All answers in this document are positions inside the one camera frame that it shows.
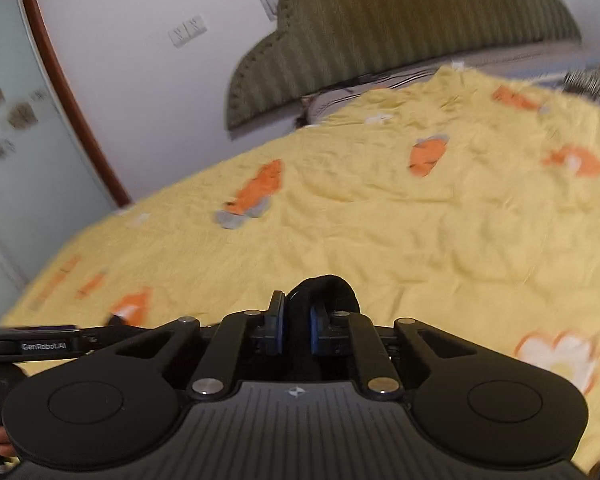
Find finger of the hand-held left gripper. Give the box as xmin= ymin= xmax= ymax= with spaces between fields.
xmin=77 ymin=312 xmax=131 ymax=350

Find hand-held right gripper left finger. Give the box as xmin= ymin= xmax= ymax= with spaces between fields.
xmin=114 ymin=290 xmax=286 ymax=402

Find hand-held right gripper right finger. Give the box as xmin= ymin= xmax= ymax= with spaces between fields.
xmin=307 ymin=305 xmax=474 ymax=402

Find black pants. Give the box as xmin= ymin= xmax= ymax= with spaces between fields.
xmin=280 ymin=274 xmax=362 ymax=383

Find yellow printed blanket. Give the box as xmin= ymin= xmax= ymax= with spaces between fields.
xmin=0 ymin=62 xmax=600 ymax=473

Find grey striped bed sheet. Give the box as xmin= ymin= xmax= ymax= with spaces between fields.
xmin=295 ymin=42 xmax=600 ymax=128

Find green padded headboard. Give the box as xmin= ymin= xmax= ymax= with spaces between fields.
xmin=225 ymin=0 xmax=583 ymax=133

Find black and white patterned blanket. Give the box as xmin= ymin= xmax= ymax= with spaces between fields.
xmin=562 ymin=52 xmax=600 ymax=103

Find glass door with brown frame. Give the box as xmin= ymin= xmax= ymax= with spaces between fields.
xmin=0 ymin=0 xmax=133 ymax=318

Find white wall socket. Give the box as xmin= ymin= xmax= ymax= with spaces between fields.
xmin=167 ymin=14 xmax=208 ymax=48

